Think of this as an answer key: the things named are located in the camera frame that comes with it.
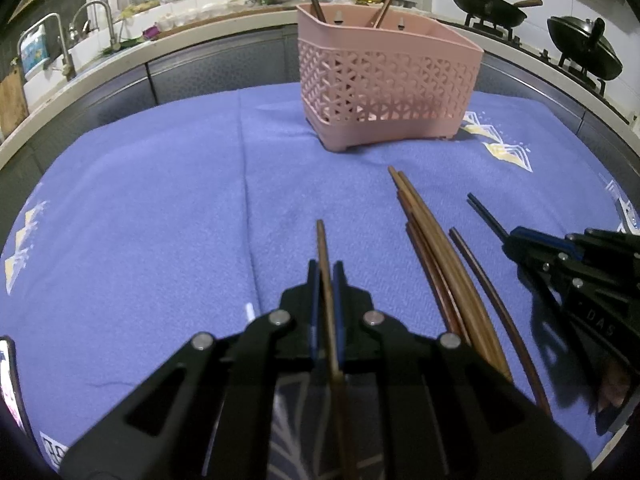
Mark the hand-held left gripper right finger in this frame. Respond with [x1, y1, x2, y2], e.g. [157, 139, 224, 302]
[332, 260, 593, 480]

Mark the smartphone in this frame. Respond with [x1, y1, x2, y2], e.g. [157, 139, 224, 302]
[0, 336, 32, 437]

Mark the kitchen counter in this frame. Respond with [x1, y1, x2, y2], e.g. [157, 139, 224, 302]
[0, 0, 640, 171]

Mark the black wok with lid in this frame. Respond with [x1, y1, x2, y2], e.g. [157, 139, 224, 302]
[546, 15, 624, 82]

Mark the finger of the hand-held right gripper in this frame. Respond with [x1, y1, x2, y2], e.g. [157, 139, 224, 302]
[510, 226, 640, 266]
[504, 237, 640, 313]

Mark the black chopstick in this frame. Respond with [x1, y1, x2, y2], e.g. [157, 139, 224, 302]
[467, 193, 512, 242]

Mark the steel counter cabinet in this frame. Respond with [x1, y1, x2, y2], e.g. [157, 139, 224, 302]
[0, 24, 640, 241]

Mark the gas stove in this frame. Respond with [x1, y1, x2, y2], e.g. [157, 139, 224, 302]
[462, 12, 640, 128]

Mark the standing wooden cutting board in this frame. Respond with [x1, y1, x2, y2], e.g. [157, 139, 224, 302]
[0, 67, 29, 139]

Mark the blue tablecloth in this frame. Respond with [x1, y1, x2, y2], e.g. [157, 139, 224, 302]
[0, 82, 640, 467]

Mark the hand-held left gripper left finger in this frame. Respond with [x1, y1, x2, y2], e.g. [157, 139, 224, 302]
[60, 259, 321, 480]

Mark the curved steel faucet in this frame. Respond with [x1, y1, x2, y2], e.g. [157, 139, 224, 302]
[69, 0, 122, 54]

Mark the thin dark brown chopstick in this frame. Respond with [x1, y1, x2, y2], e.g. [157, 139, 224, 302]
[449, 227, 552, 417]

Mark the pink plastic utensil basket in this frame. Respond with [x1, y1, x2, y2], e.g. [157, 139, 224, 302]
[296, 2, 485, 154]

